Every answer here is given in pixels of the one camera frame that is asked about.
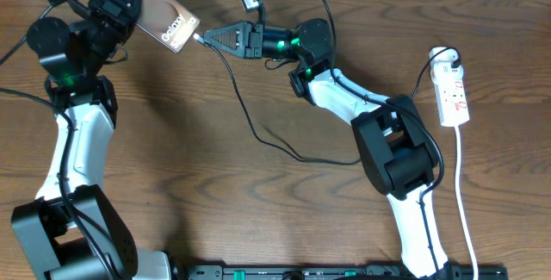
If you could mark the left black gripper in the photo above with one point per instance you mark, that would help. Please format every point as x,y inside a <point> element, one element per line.
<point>108,5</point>

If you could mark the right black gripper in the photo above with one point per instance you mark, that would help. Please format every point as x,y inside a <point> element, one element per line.
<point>249,36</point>

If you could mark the Samsung Galaxy smartphone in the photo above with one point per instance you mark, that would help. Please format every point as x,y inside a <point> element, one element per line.
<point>168,21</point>

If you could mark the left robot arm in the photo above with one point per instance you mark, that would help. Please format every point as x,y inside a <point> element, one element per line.
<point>71,230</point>

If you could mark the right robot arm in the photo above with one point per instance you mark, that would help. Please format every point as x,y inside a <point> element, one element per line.
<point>400,158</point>

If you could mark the white USB charger plug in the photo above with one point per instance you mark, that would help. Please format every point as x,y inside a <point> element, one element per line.
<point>445,65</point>

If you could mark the white power strip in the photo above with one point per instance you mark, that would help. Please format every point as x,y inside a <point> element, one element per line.
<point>451,102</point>

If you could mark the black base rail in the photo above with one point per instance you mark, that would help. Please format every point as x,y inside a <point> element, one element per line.
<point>371,271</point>

